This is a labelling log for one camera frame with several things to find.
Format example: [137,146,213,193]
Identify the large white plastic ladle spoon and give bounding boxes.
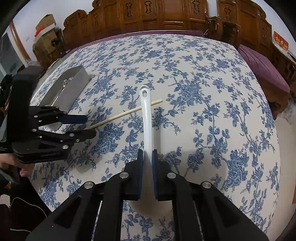
[128,85,172,218]

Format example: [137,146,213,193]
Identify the stainless steel fork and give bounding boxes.
[50,79,69,105]

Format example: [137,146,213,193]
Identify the person's left hand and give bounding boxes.
[0,154,35,177]

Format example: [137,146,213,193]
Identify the stainless steel utensil tray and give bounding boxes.
[39,66,92,131]

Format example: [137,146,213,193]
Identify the stacked cardboard boxes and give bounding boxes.
[32,14,65,69]

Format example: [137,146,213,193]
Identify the purple sofa cushion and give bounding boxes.
[67,29,206,55]

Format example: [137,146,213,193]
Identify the blue floral tablecloth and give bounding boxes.
[31,33,280,240]

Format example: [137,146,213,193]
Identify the glass sliding door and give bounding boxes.
[0,33,24,81]

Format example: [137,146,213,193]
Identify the carved wooden sofa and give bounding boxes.
[63,0,223,50]

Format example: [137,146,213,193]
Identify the purple armchair cushion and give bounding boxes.
[238,45,290,93]

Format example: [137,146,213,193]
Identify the carved wooden armchair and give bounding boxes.
[217,0,295,118]

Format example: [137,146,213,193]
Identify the red sign card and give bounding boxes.
[273,31,289,52]

